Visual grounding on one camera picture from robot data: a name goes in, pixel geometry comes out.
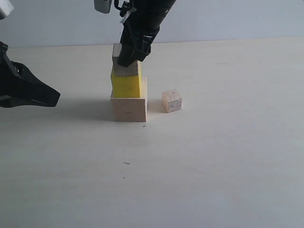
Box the large wooden cube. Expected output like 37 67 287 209
110 76 148 123

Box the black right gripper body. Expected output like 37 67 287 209
120 0 176 48

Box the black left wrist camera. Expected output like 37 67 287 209
0 0 14 20

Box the medium wooden cube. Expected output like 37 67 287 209
112 43 139 77

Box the small wooden cube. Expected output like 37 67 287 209
162 89 182 113

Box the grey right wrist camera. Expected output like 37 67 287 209
94 0 112 14

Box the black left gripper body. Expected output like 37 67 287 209
0 42 31 108

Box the yellow cube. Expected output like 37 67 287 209
111 61 142 98

